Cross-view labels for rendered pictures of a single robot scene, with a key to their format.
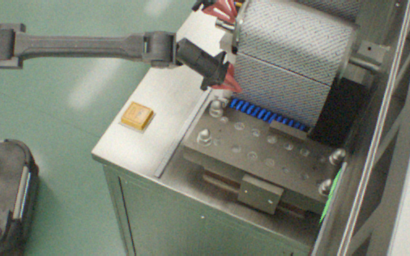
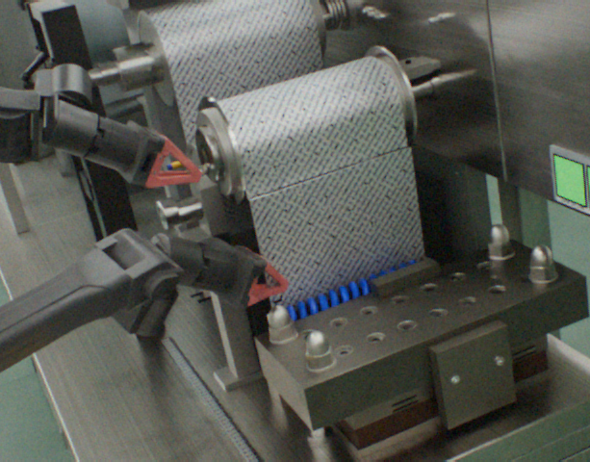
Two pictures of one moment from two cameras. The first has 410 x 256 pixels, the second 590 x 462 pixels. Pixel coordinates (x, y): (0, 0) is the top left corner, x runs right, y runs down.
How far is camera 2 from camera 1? 77 cm
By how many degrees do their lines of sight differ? 43
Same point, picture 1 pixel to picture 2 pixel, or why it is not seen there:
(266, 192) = (483, 344)
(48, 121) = not seen: outside the picture
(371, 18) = not seen: hidden behind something
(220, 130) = not seen: hidden behind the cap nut
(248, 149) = (390, 325)
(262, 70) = (303, 201)
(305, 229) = (576, 379)
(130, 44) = (92, 270)
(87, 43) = (12, 314)
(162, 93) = (141, 449)
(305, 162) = (474, 281)
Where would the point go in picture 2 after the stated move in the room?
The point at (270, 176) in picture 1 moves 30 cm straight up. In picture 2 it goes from (462, 319) to (429, 85)
